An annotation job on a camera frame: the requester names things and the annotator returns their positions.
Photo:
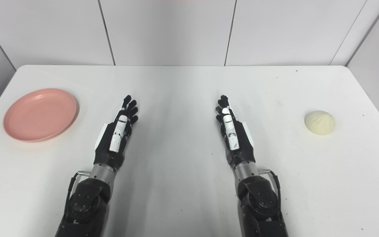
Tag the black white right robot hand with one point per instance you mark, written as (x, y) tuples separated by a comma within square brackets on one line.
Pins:
[(242, 148)]

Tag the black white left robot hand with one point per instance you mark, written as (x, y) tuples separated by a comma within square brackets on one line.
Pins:
[(112, 148)]

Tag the pink round plate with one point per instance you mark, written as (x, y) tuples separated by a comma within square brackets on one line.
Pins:
[(39, 114)]

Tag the cream steamed bun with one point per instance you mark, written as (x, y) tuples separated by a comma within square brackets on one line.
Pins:
[(319, 122)]

